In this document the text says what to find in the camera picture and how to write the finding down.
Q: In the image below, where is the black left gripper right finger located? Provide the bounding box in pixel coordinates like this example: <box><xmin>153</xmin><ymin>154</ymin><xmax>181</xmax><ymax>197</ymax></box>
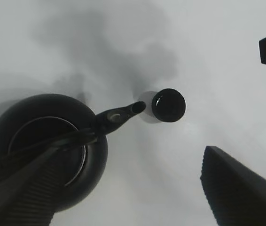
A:
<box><xmin>200</xmin><ymin>146</ymin><xmax>266</xmax><ymax>226</ymax></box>

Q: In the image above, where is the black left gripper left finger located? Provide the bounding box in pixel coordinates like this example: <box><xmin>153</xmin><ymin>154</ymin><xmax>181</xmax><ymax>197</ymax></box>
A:
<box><xmin>0</xmin><ymin>148</ymin><xmax>64</xmax><ymax>226</ymax></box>

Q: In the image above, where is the black cast iron teapot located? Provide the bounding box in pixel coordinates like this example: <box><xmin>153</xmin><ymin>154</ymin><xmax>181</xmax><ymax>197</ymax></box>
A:
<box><xmin>0</xmin><ymin>94</ymin><xmax>146</xmax><ymax>212</ymax></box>

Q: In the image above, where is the small black teacup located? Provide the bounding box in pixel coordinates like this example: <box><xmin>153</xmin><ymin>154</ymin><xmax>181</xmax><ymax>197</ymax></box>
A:
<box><xmin>151</xmin><ymin>88</ymin><xmax>186</xmax><ymax>123</ymax></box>

